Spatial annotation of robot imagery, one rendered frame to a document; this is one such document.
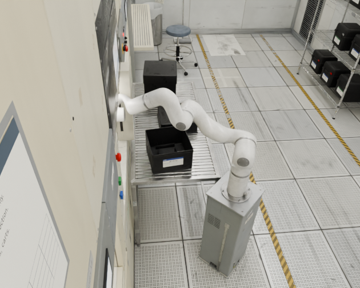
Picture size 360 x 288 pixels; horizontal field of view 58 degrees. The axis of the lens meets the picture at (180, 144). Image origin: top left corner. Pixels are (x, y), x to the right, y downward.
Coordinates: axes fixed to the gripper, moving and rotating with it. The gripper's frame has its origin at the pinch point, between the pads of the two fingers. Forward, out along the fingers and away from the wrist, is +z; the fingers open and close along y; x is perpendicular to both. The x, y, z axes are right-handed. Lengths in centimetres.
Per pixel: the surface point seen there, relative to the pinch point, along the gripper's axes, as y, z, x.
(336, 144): 100, -257, -120
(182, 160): -6, -66, -34
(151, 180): -14, -46, -44
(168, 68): 93, -64, -18
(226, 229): -40, -93, -65
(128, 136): 15.4, -31.4, -29.6
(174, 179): -14, -61, -44
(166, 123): 34, -59, -34
